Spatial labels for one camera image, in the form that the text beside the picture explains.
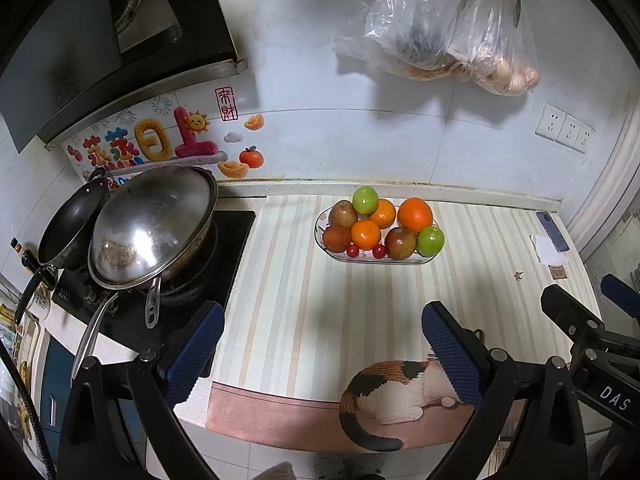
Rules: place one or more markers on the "orange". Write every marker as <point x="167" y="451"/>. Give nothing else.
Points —
<point x="384" y="214"/>
<point x="415" y="215"/>

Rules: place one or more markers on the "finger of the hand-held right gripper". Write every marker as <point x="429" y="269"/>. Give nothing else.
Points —
<point x="567" y="312"/>
<point x="622" y="294"/>

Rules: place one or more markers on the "black cooktop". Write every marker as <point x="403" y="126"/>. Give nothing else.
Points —
<point x="230" y="245"/>

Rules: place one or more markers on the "dark orange mandarin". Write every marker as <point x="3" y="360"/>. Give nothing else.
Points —
<point x="336" y="238"/>

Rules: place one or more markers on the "floral oval plate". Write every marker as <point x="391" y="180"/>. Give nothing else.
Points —
<point x="425" y="260"/>

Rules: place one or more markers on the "white wall outlet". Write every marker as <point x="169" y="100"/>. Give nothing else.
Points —
<point x="550" y="120"/>
<point x="569" y="130"/>
<point x="583" y="138"/>

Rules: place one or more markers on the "clear plastic bag dark contents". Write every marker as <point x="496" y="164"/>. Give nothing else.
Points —
<point x="410" y="20"/>

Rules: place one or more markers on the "black frying pan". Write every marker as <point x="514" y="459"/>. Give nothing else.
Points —
<point x="65" y="230"/>

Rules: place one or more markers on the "clear plastic bag of eggs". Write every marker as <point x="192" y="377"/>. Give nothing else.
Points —
<point x="500" y="55"/>

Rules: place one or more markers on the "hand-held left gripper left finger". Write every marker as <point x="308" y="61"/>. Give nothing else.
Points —
<point x="192" y="355"/>

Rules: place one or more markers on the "cherry tomato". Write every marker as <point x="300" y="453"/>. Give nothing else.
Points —
<point x="353" y="251"/>
<point x="379" y="251"/>

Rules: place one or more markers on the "striped mat with cat print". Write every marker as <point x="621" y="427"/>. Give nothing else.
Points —
<point x="320" y="320"/>

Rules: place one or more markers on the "red apple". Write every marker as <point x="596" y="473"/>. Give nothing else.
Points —
<point x="400" y="243"/>
<point x="343" y="214"/>

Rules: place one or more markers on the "steel wok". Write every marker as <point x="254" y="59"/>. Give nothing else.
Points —
<point x="150" y="225"/>

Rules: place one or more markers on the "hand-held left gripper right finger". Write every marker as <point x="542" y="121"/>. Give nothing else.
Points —
<point x="450" y="355"/>

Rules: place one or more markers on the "small brown tag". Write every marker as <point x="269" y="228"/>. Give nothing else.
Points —
<point x="557" y="272"/>

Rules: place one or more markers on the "dark smartphone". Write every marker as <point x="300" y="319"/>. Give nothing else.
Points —
<point x="552" y="231"/>

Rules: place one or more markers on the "black range hood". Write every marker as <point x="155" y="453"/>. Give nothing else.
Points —
<point x="75" y="45"/>

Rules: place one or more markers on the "green apple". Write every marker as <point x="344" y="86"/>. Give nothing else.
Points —
<point x="430" y="240"/>
<point x="365" y="200"/>

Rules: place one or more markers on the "white paper slip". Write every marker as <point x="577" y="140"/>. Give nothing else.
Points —
<point x="547" y="256"/>

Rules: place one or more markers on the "colourful wall sticker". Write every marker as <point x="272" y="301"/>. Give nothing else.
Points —
<point x="150" y="147"/>

